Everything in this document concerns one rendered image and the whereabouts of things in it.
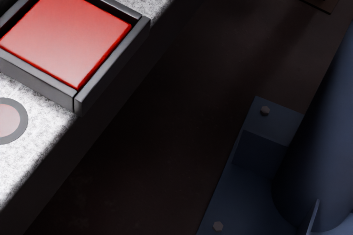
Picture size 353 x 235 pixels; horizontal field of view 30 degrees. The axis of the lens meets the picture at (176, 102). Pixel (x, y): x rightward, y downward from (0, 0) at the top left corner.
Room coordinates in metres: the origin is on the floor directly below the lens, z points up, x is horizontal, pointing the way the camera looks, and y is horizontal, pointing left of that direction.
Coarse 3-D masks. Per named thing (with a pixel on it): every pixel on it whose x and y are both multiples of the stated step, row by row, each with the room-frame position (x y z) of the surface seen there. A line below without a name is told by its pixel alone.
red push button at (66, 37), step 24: (48, 0) 0.27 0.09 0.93; (72, 0) 0.28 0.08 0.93; (24, 24) 0.25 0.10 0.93; (48, 24) 0.25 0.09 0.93; (72, 24) 0.26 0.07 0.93; (96, 24) 0.26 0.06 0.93; (120, 24) 0.26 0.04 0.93; (24, 48) 0.23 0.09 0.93; (48, 48) 0.23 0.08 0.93; (72, 48) 0.24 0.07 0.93; (96, 48) 0.24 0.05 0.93; (48, 72) 0.22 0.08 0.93; (72, 72) 0.22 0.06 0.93
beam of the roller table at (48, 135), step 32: (128, 0) 0.30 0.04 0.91; (160, 0) 0.30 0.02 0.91; (192, 0) 0.34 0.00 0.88; (160, 32) 0.29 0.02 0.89; (128, 64) 0.25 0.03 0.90; (0, 96) 0.20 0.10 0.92; (32, 96) 0.21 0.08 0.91; (128, 96) 0.26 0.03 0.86; (32, 128) 0.19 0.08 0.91; (64, 128) 0.19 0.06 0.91; (96, 128) 0.22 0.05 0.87; (0, 160) 0.16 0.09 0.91; (32, 160) 0.17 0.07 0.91; (64, 160) 0.19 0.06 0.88; (0, 192) 0.14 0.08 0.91; (32, 192) 0.16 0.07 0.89; (0, 224) 0.13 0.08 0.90
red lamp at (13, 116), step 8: (0, 104) 0.20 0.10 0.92; (0, 112) 0.19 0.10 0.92; (8, 112) 0.19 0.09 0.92; (16, 112) 0.20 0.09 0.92; (0, 120) 0.19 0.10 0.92; (8, 120) 0.19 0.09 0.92; (16, 120) 0.19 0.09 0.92; (0, 128) 0.18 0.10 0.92; (8, 128) 0.18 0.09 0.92; (16, 128) 0.18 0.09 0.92; (0, 136) 0.18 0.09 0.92
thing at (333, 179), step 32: (352, 32) 0.66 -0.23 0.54; (352, 64) 0.63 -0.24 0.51; (256, 96) 0.89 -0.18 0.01; (320, 96) 0.66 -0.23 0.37; (352, 96) 0.61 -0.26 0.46; (256, 128) 0.81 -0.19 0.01; (288, 128) 0.82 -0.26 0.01; (320, 128) 0.62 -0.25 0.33; (352, 128) 0.59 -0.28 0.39; (256, 160) 0.70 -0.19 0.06; (288, 160) 0.65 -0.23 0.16; (320, 160) 0.60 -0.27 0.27; (352, 160) 0.58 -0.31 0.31; (224, 192) 0.63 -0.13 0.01; (256, 192) 0.65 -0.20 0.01; (288, 192) 0.62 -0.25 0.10; (320, 192) 0.59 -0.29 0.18; (352, 192) 0.59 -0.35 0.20; (224, 224) 0.56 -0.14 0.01; (256, 224) 0.58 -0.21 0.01; (288, 224) 0.59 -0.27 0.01; (320, 224) 0.58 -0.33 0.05; (352, 224) 0.62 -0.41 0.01
